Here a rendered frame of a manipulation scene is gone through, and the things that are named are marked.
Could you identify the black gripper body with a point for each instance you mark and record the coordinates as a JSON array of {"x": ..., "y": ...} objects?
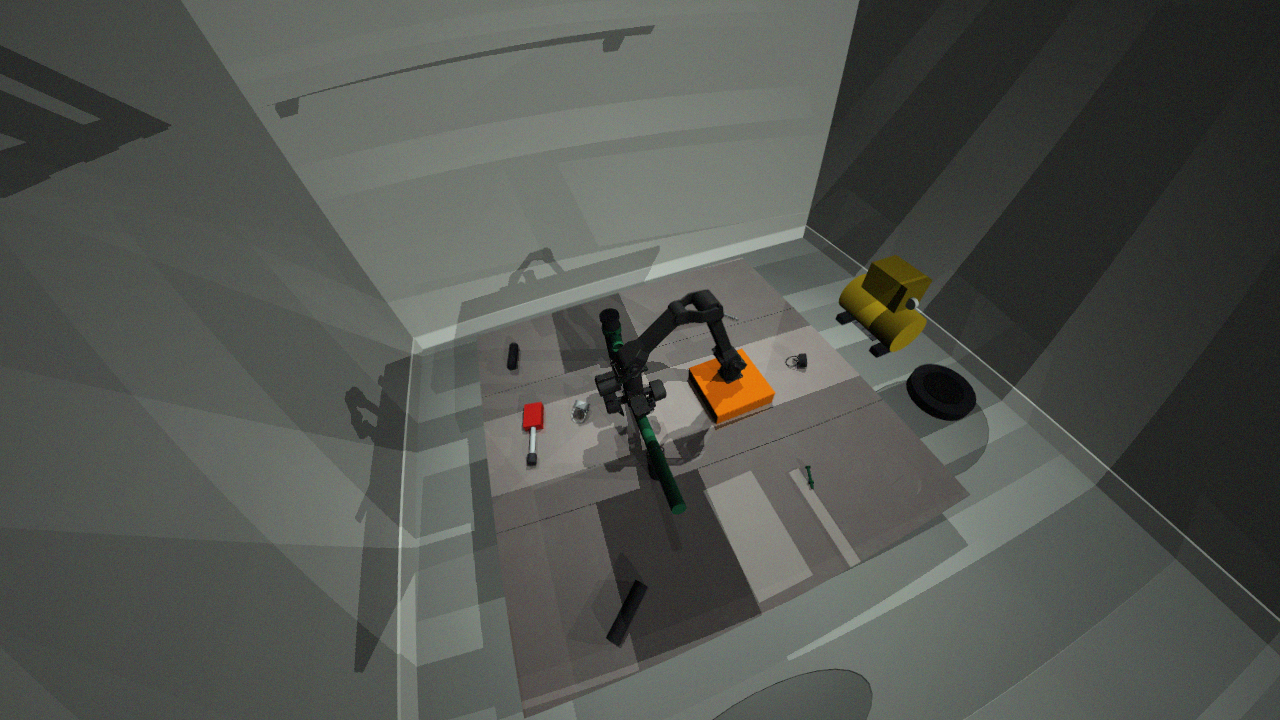
[{"x": 656, "y": 388}]

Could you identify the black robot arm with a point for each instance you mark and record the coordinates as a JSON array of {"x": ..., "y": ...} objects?
[{"x": 630, "y": 360}]

